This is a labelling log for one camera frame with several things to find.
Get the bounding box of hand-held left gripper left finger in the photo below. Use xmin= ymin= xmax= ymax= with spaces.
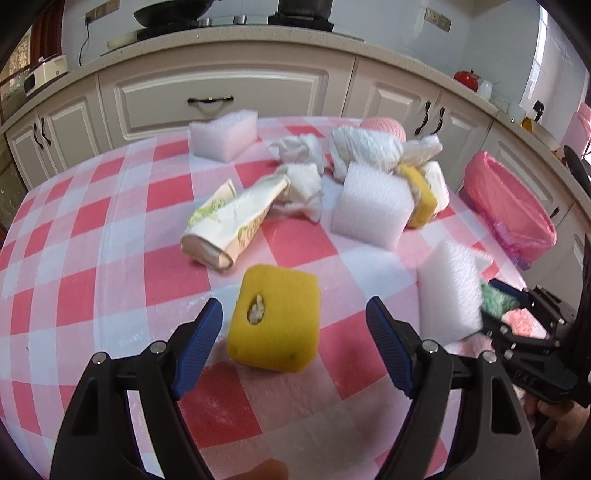
xmin=50 ymin=296 xmax=225 ymax=480

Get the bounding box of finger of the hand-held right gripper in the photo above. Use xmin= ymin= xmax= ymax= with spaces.
xmin=488 ymin=278 xmax=576 ymax=331
xmin=480 ymin=313 xmax=556 ymax=359

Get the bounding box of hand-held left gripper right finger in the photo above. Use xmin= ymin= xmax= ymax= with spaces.
xmin=365 ymin=296 xmax=541 ymax=480

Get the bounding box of white foam block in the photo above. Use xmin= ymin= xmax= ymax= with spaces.
xmin=417 ymin=239 xmax=495 ymax=344
xmin=188 ymin=111 xmax=259 ymax=163
xmin=331 ymin=161 xmax=415 ymax=252

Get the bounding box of yellow sponge with hole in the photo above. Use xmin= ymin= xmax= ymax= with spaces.
xmin=226 ymin=264 xmax=322 ymax=374

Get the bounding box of trash bin with pink bag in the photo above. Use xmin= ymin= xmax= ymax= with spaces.
xmin=459 ymin=150 xmax=558 ymax=271

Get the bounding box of knotted white plastic bag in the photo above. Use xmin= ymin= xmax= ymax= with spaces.
xmin=329 ymin=126 xmax=404 ymax=182

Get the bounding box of pink foam fruit net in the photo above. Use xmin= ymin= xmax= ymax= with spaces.
xmin=359 ymin=117 xmax=407 ymax=144

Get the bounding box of person's right hand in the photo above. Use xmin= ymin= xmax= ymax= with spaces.
xmin=526 ymin=398 xmax=591 ymax=452

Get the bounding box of person's left hand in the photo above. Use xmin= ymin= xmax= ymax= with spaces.
xmin=249 ymin=459 xmax=290 ymax=480

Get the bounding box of green fluffy cloth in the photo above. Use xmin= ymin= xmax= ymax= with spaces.
xmin=479 ymin=279 xmax=520 ymax=319

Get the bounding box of pink fluffy cloth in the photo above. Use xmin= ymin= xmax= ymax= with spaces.
xmin=501 ymin=308 xmax=548 ymax=340

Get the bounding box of pink checkered tablecloth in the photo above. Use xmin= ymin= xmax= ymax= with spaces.
xmin=0 ymin=115 xmax=532 ymax=480

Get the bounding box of cream paper wrapper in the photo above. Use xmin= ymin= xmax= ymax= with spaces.
xmin=422 ymin=161 xmax=451 ymax=213

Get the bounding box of crumpled white tissue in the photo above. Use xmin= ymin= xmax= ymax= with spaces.
xmin=268 ymin=134 xmax=325 ymax=167
xmin=272 ymin=162 xmax=324 ymax=224
xmin=401 ymin=135 xmax=444 ymax=168

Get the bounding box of glass oil bottle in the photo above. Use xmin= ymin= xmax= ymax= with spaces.
xmin=522 ymin=102 xmax=546 ymax=133

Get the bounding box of pink thermos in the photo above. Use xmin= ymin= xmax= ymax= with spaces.
xmin=574 ymin=102 xmax=591 ymax=158

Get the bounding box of white cup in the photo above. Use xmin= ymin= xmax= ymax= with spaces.
xmin=500 ymin=99 xmax=527 ymax=123

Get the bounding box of red lidded pot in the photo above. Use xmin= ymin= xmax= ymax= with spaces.
xmin=453 ymin=69 xmax=481 ymax=90

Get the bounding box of window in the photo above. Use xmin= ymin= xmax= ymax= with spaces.
xmin=531 ymin=9 xmax=591 ymax=121

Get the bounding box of white kitchen cabinet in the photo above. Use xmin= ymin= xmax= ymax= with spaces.
xmin=0 ymin=51 xmax=591 ymax=287

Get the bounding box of speckled kitchen countertop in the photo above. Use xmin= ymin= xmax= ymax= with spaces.
xmin=0 ymin=21 xmax=591 ymax=241

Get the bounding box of white countertop appliance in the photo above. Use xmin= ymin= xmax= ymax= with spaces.
xmin=23 ymin=54 xmax=70 ymax=97

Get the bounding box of black gas stove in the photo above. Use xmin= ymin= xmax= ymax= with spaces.
xmin=134 ymin=13 xmax=366 ymax=43

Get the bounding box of black wok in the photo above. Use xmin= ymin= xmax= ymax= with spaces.
xmin=133 ymin=0 xmax=214 ymax=27

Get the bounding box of black power cable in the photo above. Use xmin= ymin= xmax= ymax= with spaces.
xmin=78 ymin=17 xmax=91 ymax=66

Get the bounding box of brown wall socket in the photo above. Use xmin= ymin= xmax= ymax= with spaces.
xmin=85 ymin=1 xmax=119 ymax=22

